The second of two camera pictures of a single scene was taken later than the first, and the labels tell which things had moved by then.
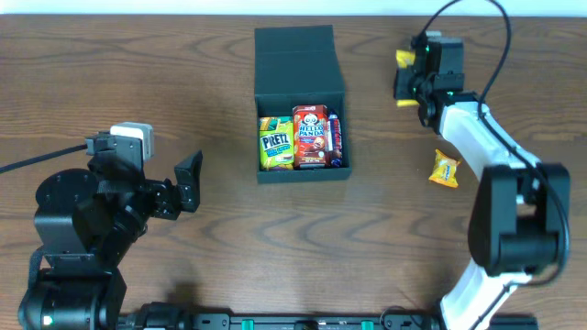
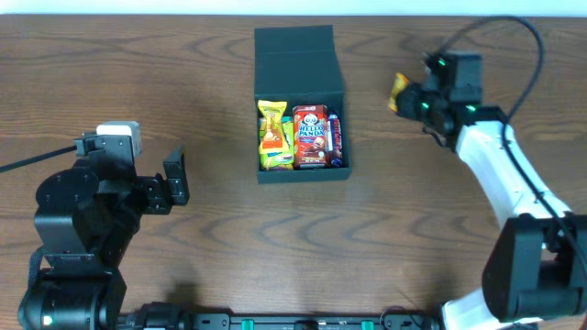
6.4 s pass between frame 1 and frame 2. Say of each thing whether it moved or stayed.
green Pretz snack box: stayed
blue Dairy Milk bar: stayed
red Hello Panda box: stayed
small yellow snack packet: moved
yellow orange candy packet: moved
